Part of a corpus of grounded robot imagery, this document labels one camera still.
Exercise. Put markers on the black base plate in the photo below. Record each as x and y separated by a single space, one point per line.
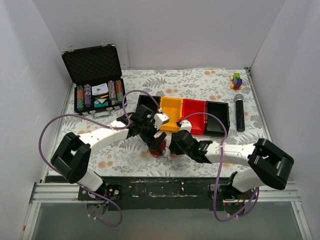
160 193

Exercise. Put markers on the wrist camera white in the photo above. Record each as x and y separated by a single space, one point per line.
185 125
160 119

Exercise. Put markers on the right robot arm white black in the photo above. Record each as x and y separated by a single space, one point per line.
267 164

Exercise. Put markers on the black microphone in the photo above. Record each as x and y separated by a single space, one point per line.
239 109

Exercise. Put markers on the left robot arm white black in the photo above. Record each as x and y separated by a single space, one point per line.
71 158

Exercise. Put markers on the black poker chip case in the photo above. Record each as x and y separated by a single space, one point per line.
92 66

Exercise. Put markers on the black bin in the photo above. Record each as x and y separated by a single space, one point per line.
148 102
221 111

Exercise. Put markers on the colourful toy block train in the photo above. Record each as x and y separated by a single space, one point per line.
236 81

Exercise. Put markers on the aluminium rail frame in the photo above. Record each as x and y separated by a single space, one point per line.
70 193

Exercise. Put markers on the teal card box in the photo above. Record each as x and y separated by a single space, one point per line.
101 102

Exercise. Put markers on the yellow bin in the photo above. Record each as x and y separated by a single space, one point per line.
173 108

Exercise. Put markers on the floral table mat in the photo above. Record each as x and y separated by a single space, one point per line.
131 158

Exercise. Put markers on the left black bin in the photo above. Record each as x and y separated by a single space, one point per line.
148 102

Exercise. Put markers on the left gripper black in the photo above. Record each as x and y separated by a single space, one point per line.
152 138

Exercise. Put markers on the right black bin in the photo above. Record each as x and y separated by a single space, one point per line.
221 111

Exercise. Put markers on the playing card deck white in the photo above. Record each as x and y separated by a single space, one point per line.
99 89

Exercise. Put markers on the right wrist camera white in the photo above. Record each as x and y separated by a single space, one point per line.
185 125

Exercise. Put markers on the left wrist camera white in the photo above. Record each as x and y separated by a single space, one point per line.
160 119

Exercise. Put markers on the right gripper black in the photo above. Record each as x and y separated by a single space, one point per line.
176 144

